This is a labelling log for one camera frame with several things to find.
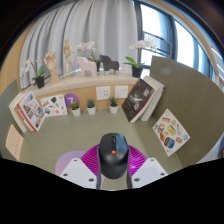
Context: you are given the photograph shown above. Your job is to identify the grey curtain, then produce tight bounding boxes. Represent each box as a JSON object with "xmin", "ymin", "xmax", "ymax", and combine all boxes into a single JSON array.
[{"xmin": 19, "ymin": 0, "xmax": 143, "ymax": 89}]

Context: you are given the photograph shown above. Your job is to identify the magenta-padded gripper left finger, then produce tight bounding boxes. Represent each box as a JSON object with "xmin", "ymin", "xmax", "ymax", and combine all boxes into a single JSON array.
[{"xmin": 59, "ymin": 144, "xmax": 103, "ymax": 190}]

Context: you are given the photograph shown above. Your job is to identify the wooden hand model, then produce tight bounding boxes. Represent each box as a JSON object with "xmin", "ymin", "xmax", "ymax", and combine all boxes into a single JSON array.
[{"xmin": 43, "ymin": 50, "xmax": 60, "ymax": 85}]

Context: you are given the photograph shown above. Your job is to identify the white sticker picture card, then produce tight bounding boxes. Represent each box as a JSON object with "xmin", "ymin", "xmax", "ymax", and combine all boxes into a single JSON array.
[{"xmin": 39, "ymin": 93, "xmax": 69, "ymax": 117}]

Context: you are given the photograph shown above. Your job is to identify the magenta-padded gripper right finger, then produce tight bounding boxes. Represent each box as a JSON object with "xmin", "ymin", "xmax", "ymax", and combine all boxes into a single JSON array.
[{"xmin": 126, "ymin": 144, "xmax": 169, "ymax": 190}]

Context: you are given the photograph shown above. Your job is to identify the wooden desk shelf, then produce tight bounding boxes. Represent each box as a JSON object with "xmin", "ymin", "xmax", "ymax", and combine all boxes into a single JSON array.
[{"xmin": 31, "ymin": 73, "xmax": 141, "ymax": 111}]

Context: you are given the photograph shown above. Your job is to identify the black computer mouse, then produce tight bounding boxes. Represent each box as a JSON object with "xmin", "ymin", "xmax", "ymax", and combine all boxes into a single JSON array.
[{"xmin": 97, "ymin": 132, "xmax": 130, "ymax": 180}]

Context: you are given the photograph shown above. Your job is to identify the white wall socket plate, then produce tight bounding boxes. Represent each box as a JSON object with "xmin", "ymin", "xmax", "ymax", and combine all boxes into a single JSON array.
[
  {"xmin": 114, "ymin": 85, "xmax": 129, "ymax": 99},
  {"xmin": 95, "ymin": 85, "xmax": 111, "ymax": 101}
]

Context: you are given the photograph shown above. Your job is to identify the white orchid in black pot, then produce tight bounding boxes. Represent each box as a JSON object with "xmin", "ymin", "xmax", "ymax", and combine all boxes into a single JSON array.
[
  {"xmin": 20, "ymin": 58, "xmax": 47, "ymax": 89},
  {"xmin": 123, "ymin": 39, "xmax": 156, "ymax": 79}
]

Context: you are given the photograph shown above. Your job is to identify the beige card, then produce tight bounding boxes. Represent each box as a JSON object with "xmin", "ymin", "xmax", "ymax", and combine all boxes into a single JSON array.
[{"xmin": 5, "ymin": 123, "xmax": 25, "ymax": 162}]

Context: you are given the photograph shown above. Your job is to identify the white orchid behind horses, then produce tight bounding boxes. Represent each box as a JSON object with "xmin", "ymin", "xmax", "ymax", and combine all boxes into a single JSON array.
[{"xmin": 76, "ymin": 41, "xmax": 101, "ymax": 73}]

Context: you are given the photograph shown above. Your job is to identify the green desk partition panel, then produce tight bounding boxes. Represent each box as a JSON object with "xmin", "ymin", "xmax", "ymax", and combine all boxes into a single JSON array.
[
  {"xmin": 149, "ymin": 55, "xmax": 224, "ymax": 168},
  {"xmin": 0, "ymin": 79, "xmax": 21, "ymax": 158}
]

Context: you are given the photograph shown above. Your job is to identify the wooden mannequin figure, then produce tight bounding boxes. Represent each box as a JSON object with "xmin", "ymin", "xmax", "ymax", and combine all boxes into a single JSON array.
[{"xmin": 63, "ymin": 38, "xmax": 76, "ymax": 78}]

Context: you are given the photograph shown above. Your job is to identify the purple round number sign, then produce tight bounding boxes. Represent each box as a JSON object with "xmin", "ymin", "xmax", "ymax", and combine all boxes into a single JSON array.
[{"xmin": 64, "ymin": 93, "xmax": 81, "ymax": 109}]

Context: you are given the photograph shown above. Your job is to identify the photo-cover magazine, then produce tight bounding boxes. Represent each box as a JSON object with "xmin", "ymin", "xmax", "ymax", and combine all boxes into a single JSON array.
[{"xmin": 16, "ymin": 91, "xmax": 46, "ymax": 133}]

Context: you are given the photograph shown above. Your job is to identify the white books stack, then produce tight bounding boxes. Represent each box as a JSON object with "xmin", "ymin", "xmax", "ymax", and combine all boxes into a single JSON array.
[{"xmin": 139, "ymin": 75, "xmax": 166, "ymax": 122}]

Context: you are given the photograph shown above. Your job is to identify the small plant in white pot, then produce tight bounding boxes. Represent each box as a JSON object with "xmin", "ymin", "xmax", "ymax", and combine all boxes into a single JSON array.
[
  {"xmin": 70, "ymin": 101, "xmax": 82, "ymax": 118},
  {"xmin": 86, "ymin": 99, "xmax": 97, "ymax": 116},
  {"xmin": 108, "ymin": 96, "xmax": 120, "ymax": 115}
]

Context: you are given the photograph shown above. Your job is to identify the food sticker picture card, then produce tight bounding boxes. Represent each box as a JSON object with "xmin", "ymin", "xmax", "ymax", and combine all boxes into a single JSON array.
[{"xmin": 152, "ymin": 108, "xmax": 191, "ymax": 157}]

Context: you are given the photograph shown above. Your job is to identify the black book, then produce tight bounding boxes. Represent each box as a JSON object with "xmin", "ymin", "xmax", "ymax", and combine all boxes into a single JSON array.
[{"xmin": 121, "ymin": 78, "xmax": 155, "ymax": 123}]

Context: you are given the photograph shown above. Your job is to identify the pink wooden horse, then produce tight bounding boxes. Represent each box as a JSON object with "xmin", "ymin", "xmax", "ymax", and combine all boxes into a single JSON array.
[{"xmin": 76, "ymin": 56, "xmax": 98, "ymax": 78}]

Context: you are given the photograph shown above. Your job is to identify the pink purple mouse pad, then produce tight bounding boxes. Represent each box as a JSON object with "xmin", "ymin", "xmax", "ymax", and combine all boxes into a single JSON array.
[{"xmin": 54, "ymin": 149, "xmax": 88, "ymax": 177}]

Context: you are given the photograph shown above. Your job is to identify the window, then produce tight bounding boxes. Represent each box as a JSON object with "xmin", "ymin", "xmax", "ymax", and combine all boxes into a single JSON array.
[{"xmin": 134, "ymin": 1, "xmax": 214, "ymax": 83}]

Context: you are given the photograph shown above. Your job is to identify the white book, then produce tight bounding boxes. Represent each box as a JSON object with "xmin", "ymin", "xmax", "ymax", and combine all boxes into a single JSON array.
[{"xmin": 8, "ymin": 93, "xmax": 29, "ymax": 134}]

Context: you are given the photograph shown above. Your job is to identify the dark wooden horse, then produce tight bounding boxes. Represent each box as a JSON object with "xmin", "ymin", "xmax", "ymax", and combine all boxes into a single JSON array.
[{"xmin": 98, "ymin": 54, "xmax": 120, "ymax": 75}]

